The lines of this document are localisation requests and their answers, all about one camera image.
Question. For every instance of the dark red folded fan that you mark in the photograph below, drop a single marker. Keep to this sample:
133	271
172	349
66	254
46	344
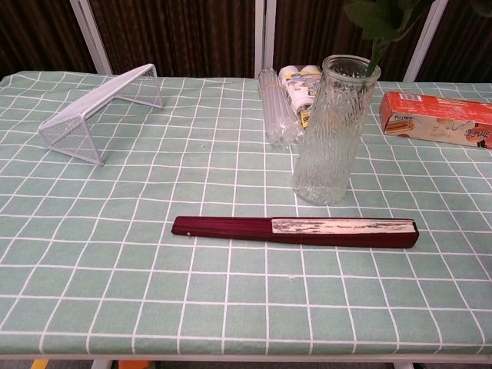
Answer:
292	231

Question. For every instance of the white mesh metal shelf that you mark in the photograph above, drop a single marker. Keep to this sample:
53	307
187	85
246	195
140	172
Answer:
100	103

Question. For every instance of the orange plastic wrap box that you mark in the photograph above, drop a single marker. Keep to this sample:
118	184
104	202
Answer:
430	119

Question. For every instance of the green checkered tablecloth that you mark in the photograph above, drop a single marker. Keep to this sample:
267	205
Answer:
115	269

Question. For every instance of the white folding screen frame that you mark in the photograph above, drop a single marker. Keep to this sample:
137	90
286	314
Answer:
265	34

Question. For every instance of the clear textured glass vase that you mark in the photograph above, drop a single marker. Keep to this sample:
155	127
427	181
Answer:
330	134

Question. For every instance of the pink artificial flower bouquet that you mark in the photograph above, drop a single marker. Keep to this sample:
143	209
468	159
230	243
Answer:
378	23

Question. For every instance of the clear plastic tube bundle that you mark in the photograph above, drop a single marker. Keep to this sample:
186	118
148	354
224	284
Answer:
277	111

